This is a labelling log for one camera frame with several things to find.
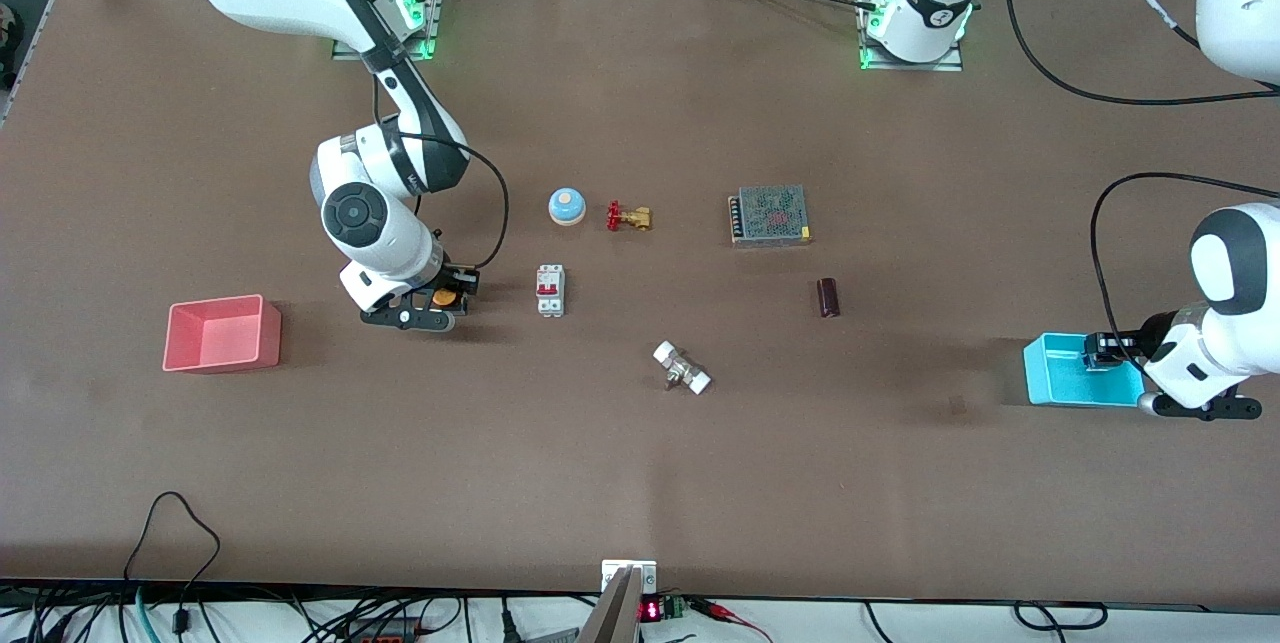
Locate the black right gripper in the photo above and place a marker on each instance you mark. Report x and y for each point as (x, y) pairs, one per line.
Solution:
(455, 278)

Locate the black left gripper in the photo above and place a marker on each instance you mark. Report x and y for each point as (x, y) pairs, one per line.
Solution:
(1152, 331)

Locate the yellow push button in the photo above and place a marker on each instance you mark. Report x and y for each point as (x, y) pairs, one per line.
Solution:
(445, 297)

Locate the cyan plastic box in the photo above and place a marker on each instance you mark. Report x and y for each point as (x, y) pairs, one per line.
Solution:
(1060, 383)

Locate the white circuit breaker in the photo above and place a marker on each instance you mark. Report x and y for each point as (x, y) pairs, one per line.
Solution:
(550, 291)

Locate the blue round bell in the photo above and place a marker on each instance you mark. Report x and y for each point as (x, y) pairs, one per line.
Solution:
(567, 208)

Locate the metal fitting with white caps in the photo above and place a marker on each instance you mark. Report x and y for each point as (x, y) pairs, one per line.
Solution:
(682, 370)

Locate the pink plastic box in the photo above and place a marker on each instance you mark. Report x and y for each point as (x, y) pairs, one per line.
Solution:
(220, 338)

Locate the dark brown cylindrical capacitor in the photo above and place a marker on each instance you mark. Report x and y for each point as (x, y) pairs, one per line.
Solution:
(828, 298)

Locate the metal mesh power supply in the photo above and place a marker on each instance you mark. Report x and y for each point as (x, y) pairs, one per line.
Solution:
(770, 215)

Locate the red digit display module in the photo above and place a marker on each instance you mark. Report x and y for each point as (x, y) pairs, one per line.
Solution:
(652, 610)

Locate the red clip lead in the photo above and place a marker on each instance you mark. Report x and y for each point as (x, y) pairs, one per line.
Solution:
(725, 611)

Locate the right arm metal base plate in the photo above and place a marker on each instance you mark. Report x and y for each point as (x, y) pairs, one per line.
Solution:
(430, 23)

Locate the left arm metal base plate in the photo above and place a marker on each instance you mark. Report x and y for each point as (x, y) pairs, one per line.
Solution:
(910, 66)

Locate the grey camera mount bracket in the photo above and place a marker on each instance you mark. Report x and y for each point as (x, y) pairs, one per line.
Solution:
(625, 613)

